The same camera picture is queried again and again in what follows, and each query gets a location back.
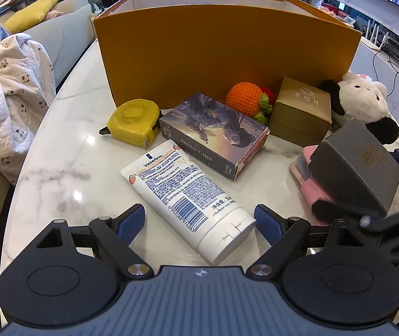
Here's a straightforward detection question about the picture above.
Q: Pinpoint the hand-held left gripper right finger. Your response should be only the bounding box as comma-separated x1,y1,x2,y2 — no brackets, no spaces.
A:
247,204,363,278

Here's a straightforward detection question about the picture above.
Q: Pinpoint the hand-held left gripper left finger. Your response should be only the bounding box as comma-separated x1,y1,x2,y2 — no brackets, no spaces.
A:
36,204,153,279

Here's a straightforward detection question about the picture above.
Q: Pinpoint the white lotion tube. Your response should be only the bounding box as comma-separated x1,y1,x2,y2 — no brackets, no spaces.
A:
120,139,257,264

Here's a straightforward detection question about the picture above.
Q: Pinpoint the dark grey box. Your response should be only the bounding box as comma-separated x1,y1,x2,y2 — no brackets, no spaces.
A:
307,118,399,218

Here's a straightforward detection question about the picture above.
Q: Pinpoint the panda plush keychain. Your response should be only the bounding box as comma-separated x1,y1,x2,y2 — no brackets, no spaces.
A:
318,79,399,145

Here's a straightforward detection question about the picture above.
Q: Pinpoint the yellow tape measure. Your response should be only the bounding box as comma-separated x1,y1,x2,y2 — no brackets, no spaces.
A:
99,99,163,148

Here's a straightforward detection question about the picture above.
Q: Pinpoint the illustrated card box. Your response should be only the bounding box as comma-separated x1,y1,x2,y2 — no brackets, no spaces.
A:
159,93,269,181

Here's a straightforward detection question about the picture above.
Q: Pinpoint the orange cardboard box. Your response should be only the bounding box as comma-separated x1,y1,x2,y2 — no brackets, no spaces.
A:
92,0,362,110

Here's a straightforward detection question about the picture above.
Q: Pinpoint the pink card stack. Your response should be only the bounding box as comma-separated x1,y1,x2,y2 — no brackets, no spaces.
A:
289,144,337,209

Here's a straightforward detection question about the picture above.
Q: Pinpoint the gold gift box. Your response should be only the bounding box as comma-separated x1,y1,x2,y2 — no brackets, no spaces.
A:
269,76,332,148

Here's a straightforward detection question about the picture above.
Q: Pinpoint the white router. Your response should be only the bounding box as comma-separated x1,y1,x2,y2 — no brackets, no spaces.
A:
361,21,389,51

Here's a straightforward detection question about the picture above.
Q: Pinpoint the crocheted orange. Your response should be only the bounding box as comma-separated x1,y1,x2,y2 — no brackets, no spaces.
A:
225,82,264,117

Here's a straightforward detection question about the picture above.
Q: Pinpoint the crocheted red strawberry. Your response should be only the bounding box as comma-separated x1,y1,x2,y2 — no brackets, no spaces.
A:
256,87,277,125

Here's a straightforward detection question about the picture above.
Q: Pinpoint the white panda print blanket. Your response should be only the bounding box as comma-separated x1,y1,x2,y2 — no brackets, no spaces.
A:
0,33,56,186

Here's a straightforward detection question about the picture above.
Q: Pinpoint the light grey sofa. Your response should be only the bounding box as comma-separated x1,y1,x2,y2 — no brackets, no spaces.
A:
0,0,97,336

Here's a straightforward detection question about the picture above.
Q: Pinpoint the yellow pillow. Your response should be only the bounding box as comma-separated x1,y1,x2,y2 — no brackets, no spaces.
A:
3,0,62,34

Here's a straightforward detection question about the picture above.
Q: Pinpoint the black cable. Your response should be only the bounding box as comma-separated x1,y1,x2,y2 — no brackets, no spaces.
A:
372,50,399,97

